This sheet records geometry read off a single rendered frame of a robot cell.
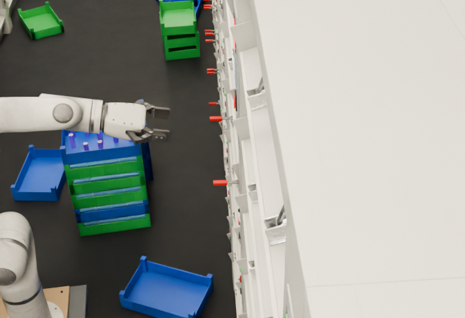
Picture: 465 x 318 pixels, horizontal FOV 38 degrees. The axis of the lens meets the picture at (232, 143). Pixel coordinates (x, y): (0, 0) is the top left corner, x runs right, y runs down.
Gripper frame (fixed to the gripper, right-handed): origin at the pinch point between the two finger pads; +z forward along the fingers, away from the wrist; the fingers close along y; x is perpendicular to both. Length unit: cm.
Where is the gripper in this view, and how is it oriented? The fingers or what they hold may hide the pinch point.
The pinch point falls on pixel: (165, 124)
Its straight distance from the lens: 173.0
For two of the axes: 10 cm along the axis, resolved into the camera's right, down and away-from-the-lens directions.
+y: 0.6, 6.3, -7.7
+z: 9.8, 1.1, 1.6
